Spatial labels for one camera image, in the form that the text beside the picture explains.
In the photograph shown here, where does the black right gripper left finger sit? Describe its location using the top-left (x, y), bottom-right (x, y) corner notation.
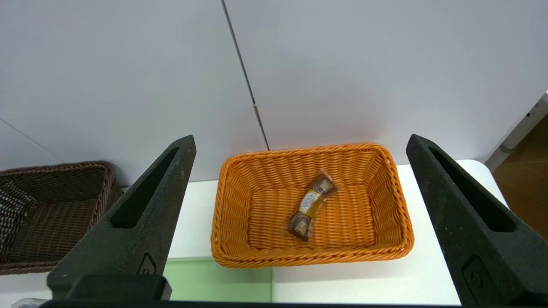
top-left (47, 136), bottom-right (197, 302)

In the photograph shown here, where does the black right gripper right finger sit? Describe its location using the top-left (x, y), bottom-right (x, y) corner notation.
top-left (407, 134), bottom-right (548, 302)

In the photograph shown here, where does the orange wicker basket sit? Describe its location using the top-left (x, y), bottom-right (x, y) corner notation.
top-left (211, 143), bottom-right (415, 269)

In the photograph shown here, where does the chocolate candy pack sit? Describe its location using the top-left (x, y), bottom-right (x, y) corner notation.
top-left (288, 170), bottom-right (338, 242)

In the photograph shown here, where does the dark brown wicker basket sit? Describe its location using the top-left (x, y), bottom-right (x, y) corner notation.
top-left (0, 161), bottom-right (125, 275)

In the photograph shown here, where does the green plastic tray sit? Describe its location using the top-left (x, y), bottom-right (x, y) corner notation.
top-left (164, 258), bottom-right (273, 302)

